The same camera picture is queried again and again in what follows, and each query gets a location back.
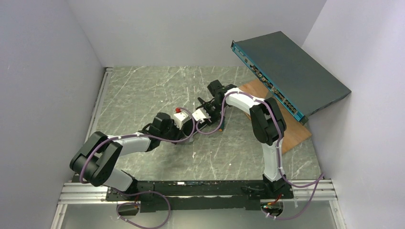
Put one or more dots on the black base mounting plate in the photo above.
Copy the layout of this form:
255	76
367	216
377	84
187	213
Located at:
203	194

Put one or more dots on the green handled screwdriver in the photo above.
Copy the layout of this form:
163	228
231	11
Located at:
222	125

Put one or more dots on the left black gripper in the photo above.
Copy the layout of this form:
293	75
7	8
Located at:
172	125

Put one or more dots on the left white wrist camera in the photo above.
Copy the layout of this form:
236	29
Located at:
180	118

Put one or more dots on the dark teal network switch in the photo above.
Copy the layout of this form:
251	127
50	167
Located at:
301	84

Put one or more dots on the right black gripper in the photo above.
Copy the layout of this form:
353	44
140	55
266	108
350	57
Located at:
208	106

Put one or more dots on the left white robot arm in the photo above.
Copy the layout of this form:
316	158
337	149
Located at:
95	161

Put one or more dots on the wooden board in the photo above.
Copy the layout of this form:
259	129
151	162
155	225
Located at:
295	132

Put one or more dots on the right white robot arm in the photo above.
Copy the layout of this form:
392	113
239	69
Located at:
268	125

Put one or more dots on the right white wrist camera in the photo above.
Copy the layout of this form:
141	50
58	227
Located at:
200	115

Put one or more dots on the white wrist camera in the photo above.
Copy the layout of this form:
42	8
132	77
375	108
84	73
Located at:
200	115
180	118

